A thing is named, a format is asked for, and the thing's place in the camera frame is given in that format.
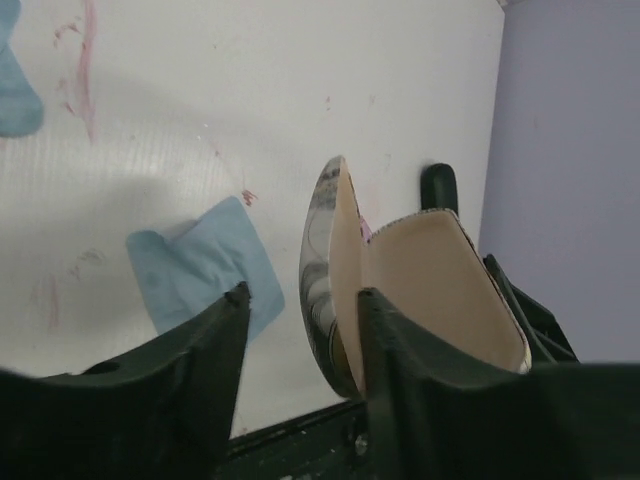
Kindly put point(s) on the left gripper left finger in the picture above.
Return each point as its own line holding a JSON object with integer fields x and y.
{"x": 163, "y": 410}

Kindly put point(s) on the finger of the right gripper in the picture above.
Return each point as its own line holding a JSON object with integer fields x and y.
{"x": 546, "y": 340}

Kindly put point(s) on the blue cleaning cloth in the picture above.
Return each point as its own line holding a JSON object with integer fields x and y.
{"x": 179, "y": 277}
{"x": 22, "y": 110}

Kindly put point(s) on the marbled glasses case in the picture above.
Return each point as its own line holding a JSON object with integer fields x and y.
{"x": 424, "y": 264}

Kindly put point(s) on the black mounting base rail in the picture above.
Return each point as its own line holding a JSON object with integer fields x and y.
{"x": 330, "y": 443}

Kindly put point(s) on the black closed glasses case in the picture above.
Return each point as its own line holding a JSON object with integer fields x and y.
{"x": 438, "y": 188}

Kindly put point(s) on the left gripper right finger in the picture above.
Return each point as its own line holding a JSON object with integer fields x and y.
{"x": 435, "y": 412}

